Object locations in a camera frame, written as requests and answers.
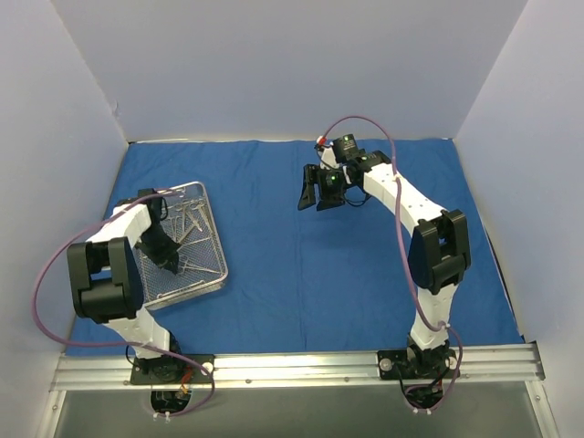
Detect wire mesh instrument tray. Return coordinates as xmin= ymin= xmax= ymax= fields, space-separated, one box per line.
xmin=134 ymin=182 xmax=228 ymax=310

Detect blue surgical drape cloth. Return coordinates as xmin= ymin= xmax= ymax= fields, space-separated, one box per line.
xmin=105 ymin=139 xmax=524 ymax=354

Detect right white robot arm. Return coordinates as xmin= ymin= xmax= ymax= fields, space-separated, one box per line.
xmin=297 ymin=134 xmax=471 ymax=377

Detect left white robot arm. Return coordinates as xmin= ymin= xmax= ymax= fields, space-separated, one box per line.
xmin=67 ymin=188 xmax=184 ymax=382

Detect steel surgical scissors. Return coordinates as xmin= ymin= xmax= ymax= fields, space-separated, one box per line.
xmin=168 ymin=203 xmax=186 ymax=243

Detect steel tray divider rod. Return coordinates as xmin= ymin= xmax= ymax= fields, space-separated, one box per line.
xmin=156 ymin=280 xmax=204 ymax=301

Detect steel forceps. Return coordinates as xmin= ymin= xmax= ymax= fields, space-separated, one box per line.
xmin=177 ymin=202 xmax=203 ymax=244

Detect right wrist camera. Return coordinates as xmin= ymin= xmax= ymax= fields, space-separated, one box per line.
xmin=315 ymin=134 xmax=360 ymax=168

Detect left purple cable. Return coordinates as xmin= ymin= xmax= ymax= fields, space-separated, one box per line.
xmin=29 ymin=189 xmax=216 ymax=417

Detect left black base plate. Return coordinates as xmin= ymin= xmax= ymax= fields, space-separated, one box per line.
xmin=130 ymin=356 xmax=211 ymax=386

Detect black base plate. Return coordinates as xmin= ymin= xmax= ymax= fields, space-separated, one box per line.
xmin=376 ymin=348 xmax=459 ymax=381
xmin=130 ymin=356 xmax=211 ymax=386

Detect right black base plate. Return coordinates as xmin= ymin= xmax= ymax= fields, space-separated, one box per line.
xmin=376 ymin=348 xmax=459 ymax=381

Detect front aluminium rail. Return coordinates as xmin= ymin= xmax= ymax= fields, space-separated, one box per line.
xmin=50 ymin=344 xmax=545 ymax=391

